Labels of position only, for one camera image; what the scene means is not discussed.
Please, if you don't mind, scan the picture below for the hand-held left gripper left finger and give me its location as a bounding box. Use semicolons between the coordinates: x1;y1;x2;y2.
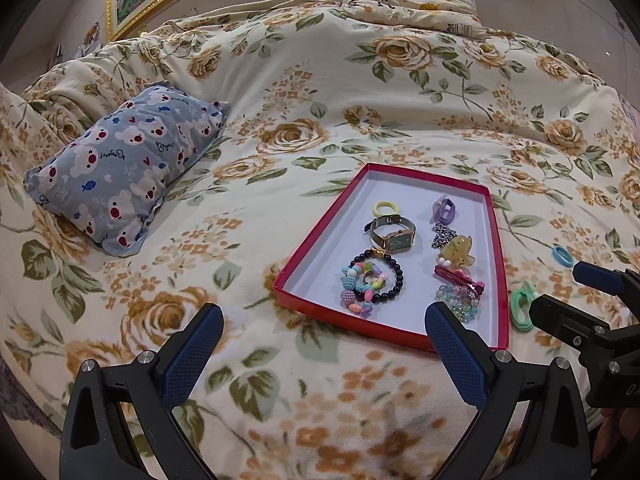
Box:
59;302;225;480

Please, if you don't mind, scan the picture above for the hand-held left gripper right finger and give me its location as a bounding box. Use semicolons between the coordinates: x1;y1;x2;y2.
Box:
424;301;593;480

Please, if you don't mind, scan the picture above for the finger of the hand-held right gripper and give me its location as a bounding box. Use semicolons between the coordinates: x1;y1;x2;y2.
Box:
529;294;615;357
572;261;640;297

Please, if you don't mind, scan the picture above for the green hair tie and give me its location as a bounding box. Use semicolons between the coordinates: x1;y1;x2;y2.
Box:
509;281;538;333

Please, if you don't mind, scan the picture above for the clear pale bead bracelet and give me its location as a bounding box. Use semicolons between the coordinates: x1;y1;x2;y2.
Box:
436;282;481;323

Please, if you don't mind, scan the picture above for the pink hair clip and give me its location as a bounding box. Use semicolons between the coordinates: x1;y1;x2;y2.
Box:
434;265;487;295

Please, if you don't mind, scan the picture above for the colourful bead bracelet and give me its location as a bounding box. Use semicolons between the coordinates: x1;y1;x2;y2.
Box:
340;259;390;318

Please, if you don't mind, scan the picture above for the purple hair tie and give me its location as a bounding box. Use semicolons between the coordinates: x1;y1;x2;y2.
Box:
431;196;458;224

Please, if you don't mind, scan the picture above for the red shallow box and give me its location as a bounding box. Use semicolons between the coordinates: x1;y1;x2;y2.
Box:
274;162;510;353

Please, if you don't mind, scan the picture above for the person's right hand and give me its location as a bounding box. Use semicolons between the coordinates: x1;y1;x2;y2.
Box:
592;407;640;467

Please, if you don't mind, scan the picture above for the yellow hair claw clip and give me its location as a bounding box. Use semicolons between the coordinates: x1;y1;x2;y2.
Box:
436;236;478;267

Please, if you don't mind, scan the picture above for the gold square wristwatch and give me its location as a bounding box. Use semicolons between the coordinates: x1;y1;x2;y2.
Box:
363;214;417;256

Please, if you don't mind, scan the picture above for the pink heart print sheet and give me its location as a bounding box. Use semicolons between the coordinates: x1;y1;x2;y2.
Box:
620;94;640;141

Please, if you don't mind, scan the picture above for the purple patterned cloth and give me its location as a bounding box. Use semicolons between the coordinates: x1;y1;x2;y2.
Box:
0;362;66;437

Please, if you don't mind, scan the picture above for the blue bear print pillow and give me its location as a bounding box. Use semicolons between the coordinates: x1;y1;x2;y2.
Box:
24;85;231;257

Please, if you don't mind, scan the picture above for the floral cream blanket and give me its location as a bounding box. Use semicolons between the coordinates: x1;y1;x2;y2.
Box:
0;2;640;480

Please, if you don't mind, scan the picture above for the black bead bracelet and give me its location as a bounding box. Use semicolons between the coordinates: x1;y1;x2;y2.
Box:
349;254;405;303

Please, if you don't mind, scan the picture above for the silver rhinestone chain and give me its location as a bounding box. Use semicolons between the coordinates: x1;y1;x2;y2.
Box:
431;224;458;250

